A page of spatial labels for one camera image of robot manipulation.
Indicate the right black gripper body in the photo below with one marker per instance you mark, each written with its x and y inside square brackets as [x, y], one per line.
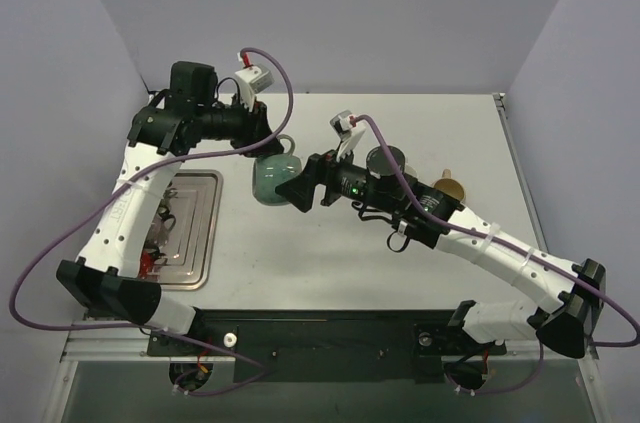
[323, 179]

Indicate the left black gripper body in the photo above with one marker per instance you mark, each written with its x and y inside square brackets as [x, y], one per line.
[256, 124]

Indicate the green glazed mug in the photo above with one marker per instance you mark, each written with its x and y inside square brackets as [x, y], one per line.
[271, 171]

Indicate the tan yellow mug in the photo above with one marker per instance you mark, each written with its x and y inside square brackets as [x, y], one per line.
[448, 185]

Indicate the red mug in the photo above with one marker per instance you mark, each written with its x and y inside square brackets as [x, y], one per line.
[149, 262]

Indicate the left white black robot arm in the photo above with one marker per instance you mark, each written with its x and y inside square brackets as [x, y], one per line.
[104, 278]

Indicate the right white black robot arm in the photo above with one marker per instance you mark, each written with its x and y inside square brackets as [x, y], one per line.
[556, 309]

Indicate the metal tray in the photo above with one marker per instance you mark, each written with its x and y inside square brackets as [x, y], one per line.
[183, 229]

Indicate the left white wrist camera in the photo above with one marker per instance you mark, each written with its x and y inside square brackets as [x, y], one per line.
[252, 79]

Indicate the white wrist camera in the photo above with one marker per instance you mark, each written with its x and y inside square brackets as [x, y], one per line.
[349, 131]
[252, 79]

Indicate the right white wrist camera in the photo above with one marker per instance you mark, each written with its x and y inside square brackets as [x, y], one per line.
[349, 131]

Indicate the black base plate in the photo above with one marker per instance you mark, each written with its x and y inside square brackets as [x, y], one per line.
[331, 346]

